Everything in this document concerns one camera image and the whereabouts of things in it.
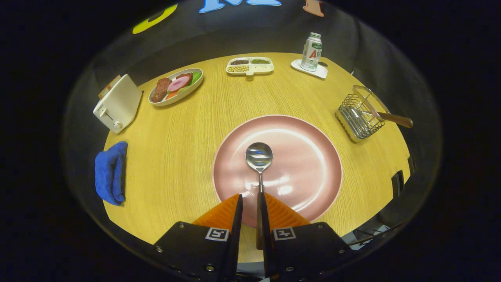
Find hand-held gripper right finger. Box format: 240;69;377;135
256;192;351;280

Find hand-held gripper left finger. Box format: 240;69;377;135
153;193;243;282

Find wooden handled metal spoon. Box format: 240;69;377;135
245;142;274;250

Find wooden handled metal fork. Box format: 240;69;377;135
352;108;414;129

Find pink round plate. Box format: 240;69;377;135
212;115;343;228

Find blue cloth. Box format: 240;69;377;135
94;141;128;206

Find oval plate of food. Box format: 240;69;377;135
148;68;204;107

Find divided tray of beans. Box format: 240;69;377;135
226;57;274;76

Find white toaster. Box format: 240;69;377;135
93;74;142;134

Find white square coaster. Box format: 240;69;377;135
291;59;328;80

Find brown toast slice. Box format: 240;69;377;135
98;75;121;99

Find white drink bottle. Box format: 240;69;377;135
301;32;323;72

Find metal wire basket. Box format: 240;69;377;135
335;85;391;143

